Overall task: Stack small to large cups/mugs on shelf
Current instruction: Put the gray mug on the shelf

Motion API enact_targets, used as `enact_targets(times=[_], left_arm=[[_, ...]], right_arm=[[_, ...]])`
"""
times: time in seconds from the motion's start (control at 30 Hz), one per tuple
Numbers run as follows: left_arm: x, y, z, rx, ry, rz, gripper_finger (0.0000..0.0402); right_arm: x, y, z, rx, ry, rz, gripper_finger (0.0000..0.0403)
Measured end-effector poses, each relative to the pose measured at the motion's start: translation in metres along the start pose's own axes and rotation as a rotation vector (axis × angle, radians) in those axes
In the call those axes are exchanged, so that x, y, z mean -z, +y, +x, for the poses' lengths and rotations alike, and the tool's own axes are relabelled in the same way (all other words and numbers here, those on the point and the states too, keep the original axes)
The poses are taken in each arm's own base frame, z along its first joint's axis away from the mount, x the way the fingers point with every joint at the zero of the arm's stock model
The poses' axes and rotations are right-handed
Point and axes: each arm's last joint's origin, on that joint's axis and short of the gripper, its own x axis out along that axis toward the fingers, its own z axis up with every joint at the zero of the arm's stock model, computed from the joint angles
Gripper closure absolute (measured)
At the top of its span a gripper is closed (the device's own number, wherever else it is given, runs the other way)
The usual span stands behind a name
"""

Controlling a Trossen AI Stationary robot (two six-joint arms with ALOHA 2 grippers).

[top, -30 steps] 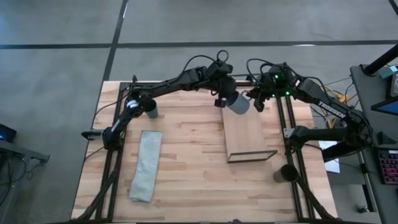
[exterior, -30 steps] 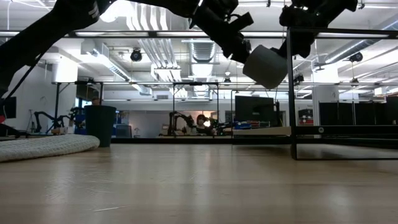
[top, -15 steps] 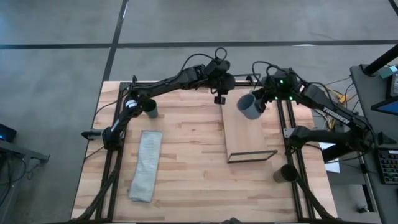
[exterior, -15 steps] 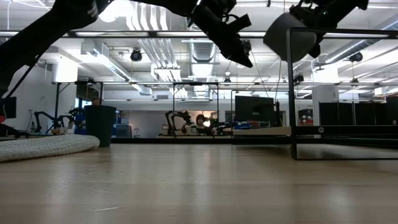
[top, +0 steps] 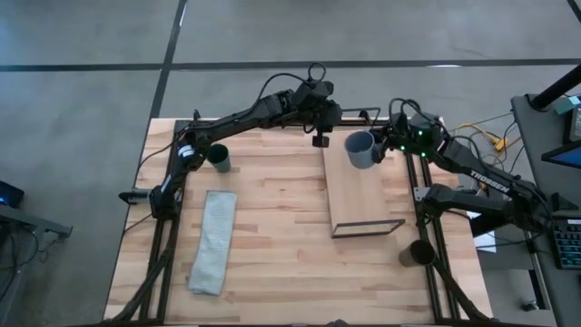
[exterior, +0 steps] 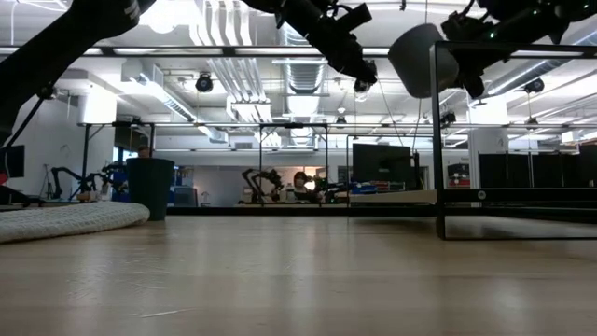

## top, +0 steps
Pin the backlit black keyboard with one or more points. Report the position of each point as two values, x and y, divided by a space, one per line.
567 245

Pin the black desk crossbar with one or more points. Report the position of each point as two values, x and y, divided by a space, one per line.
485 227

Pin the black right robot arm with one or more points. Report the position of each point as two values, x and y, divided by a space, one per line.
490 175

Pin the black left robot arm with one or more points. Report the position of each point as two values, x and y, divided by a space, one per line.
236 119

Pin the black triangular stand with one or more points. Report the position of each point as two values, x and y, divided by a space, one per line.
560 204

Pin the black mount bracket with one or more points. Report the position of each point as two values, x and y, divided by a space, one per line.
134 196

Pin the black device blue light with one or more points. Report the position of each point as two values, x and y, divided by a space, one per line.
10 195

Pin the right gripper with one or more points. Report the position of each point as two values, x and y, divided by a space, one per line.
417 136

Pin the grey side desk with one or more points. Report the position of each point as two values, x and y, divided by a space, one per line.
565 295

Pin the white paper sheet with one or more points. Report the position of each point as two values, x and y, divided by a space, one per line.
486 240

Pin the dark green cup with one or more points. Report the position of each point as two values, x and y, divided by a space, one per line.
221 160

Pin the black cylinder cup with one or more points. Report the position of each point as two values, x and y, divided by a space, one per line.
410 258

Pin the grey metal stand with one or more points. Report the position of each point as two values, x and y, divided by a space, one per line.
32 220

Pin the small black caster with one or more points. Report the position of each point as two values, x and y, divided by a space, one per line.
530 305

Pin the grey folded towel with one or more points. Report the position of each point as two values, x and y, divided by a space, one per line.
213 240

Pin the blue-screen monitor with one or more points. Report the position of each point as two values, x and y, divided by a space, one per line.
569 156

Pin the black aluminium rig frame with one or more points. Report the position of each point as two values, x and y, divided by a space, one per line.
180 124

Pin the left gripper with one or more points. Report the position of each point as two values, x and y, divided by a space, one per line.
327 115

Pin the black pole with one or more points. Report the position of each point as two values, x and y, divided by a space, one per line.
558 86

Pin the teal box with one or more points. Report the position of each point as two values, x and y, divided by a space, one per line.
567 104

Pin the wooden shelf black frame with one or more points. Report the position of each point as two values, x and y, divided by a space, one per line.
358 195

